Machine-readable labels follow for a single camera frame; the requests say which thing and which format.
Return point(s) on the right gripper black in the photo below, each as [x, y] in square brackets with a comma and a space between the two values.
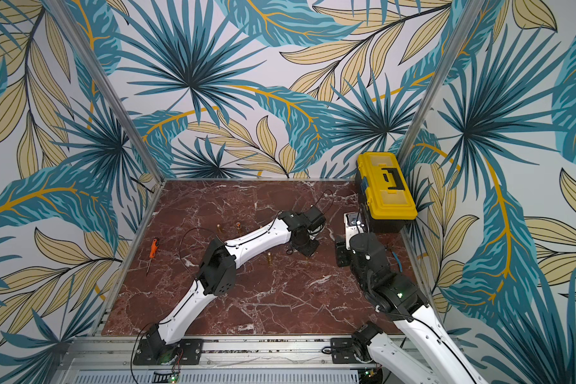
[342, 250]

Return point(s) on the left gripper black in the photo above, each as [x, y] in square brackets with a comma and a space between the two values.
[309, 251]

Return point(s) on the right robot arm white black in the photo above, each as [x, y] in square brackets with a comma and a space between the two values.
[394, 295]

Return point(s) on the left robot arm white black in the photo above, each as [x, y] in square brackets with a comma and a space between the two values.
[218, 270]

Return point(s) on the yellow black toolbox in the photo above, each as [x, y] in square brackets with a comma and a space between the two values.
[387, 204]

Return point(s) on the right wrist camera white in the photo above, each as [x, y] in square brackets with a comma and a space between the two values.
[354, 225]

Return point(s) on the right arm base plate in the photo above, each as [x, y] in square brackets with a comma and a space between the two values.
[348, 350]

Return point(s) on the orange handled screwdriver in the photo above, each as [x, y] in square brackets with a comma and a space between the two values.
[153, 251]

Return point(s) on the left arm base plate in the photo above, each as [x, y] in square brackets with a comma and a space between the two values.
[187, 352]

